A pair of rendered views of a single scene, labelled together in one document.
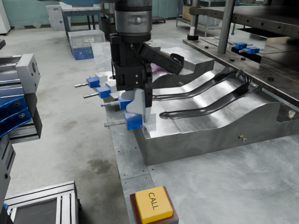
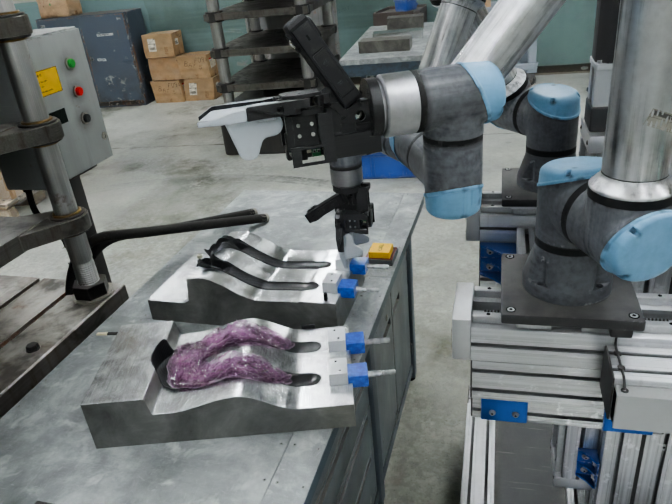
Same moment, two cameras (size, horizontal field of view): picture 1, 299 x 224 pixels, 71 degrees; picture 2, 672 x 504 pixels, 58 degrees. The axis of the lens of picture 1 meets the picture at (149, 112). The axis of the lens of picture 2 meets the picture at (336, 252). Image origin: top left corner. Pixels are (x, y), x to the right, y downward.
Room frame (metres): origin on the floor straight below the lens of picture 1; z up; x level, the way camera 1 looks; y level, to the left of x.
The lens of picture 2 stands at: (1.58, 0.76, 1.62)
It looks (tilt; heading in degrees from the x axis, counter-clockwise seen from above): 27 degrees down; 215
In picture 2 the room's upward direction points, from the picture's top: 6 degrees counter-clockwise
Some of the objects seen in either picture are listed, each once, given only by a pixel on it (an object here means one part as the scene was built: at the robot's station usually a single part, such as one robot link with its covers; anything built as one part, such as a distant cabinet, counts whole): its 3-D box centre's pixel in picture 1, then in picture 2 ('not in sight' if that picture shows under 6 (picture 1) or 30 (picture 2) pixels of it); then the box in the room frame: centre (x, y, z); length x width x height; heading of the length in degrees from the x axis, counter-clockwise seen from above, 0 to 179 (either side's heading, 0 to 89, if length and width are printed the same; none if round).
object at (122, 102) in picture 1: (122, 102); (352, 288); (0.56, 0.08, 0.89); 0.13 x 0.05 x 0.05; 106
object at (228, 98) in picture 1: (207, 91); (258, 263); (0.59, -0.18, 0.92); 0.35 x 0.16 x 0.09; 106
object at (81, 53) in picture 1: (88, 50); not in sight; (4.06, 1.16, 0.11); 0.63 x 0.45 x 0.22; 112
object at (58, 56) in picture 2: not in sight; (93, 268); (0.57, -0.93, 0.74); 0.31 x 0.22 x 1.47; 16
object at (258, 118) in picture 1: (211, 106); (257, 277); (0.58, -0.20, 0.87); 0.50 x 0.26 x 0.14; 106
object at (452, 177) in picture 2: not in sight; (448, 169); (0.87, 0.46, 1.34); 0.11 x 0.08 x 0.11; 44
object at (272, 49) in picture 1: (280, 45); not in sight; (1.33, -0.81, 0.87); 0.50 x 0.27 x 0.17; 106
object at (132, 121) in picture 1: (129, 121); (363, 265); (0.46, 0.05, 0.89); 0.13 x 0.05 x 0.05; 106
